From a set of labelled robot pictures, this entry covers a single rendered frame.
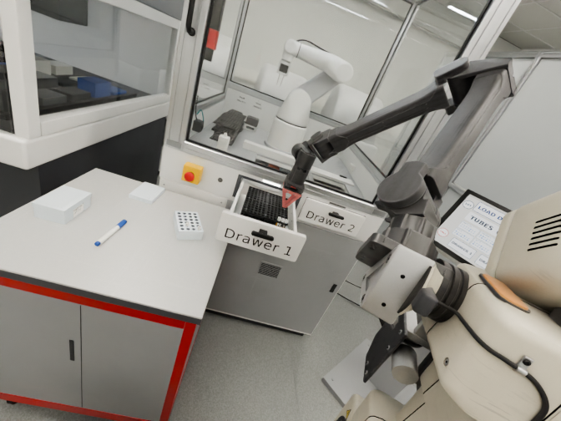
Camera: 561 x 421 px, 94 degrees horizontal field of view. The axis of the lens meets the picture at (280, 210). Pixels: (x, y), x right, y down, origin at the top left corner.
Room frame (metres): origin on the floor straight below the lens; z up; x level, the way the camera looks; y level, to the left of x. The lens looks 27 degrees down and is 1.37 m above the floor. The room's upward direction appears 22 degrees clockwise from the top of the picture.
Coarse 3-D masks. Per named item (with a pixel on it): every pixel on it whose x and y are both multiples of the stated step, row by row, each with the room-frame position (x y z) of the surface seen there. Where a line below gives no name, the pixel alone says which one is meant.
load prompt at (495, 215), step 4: (480, 204) 1.16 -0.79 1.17; (484, 204) 1.16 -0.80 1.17; (476, 208) 1.15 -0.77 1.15; (480, 208) 1.15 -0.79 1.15; (484, 208) 1.14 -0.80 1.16; (488, 208) 1.14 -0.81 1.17; (492, 208) 1.14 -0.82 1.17; (480, 212) 1.13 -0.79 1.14; (484, 212) 1.13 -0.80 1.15; (488, 212) 1.13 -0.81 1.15; (492, 212) 1.13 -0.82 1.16; (496, 212) 1.12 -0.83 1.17; (500, 212) 1.12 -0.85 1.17; (488, 216) 1.11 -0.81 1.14; (492, 216) 1.11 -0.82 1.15; (496, 216) 1.11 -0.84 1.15; (500, 216) 1.11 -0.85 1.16; (492, 220) 1.10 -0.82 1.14; (496, 220) 1.10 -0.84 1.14; (500, 220) 1.09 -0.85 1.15
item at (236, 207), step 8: (240, 184) 1.03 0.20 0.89; (248, 184) 1.07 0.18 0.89; (240, 192) 1.02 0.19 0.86; (272, 192) 1.09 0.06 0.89; (240, 200) 1.00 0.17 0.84; (232, 208) 0.81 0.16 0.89; (240, 208) 0.94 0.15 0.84; (288, 208) 1.10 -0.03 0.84; (288, 216) 1.02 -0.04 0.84; (288, 224) 0.96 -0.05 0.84
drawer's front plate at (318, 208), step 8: (312, 200) 1.08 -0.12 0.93; (304, 208) 1.08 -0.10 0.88; (312, 208) 1.08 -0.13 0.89; (320, 208) 1.09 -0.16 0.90; (328, 208) 1.09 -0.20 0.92; (336, 208) 1.10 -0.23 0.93; (304, 216) 1.08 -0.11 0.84; (320, 216) 1.09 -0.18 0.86; (328, 216) 1.10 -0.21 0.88; (344, 216) 1.11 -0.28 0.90; (352, 216) 1.11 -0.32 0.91; (360, 216) 1.12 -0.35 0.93; (320, 224) 1.09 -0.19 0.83; (328, 224) 1.10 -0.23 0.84; (352, 224) 1.12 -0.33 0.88; (360, 224) 1.12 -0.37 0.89; (344, 232) 1.11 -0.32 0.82; (352, 232) 1.12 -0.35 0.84
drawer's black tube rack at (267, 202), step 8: (248, 192) 0.98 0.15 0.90; (256, 192) 1.00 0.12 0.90; (264, 192) 1.03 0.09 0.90; (248, 200) 0.90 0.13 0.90; (256, 200) 0.93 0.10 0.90; (264, 200) 0.96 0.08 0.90; (272, 200) 0.98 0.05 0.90; (280, 200) 1.02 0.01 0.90; (248, 208) 0.85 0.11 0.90; (256, 208) 0.88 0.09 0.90; (264, 208) 0.90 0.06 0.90; (272, 208) 0.92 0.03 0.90; (280, 208) 0.95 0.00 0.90; (248, 216) 0.84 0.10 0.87; (256, 216) 0.86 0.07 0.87; (272, 216) 0.86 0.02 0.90; (280, 216) 0.88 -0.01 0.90; (272, 224) 0.86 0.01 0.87
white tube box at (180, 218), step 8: (176, 216) 0.78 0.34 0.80; (184, 216) 0.80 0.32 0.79; (192, 216) 0.81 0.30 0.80; (176, 224) 0.75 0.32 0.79; (184, 224) 0.75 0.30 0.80; (192, 224) 0.77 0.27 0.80; (200, 224) 0.79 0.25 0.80; (176, 232) 0.73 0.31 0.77; (184, 232) 0.72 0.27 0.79; (192, 232) 0.73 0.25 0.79; (200, 232) 0.75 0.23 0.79
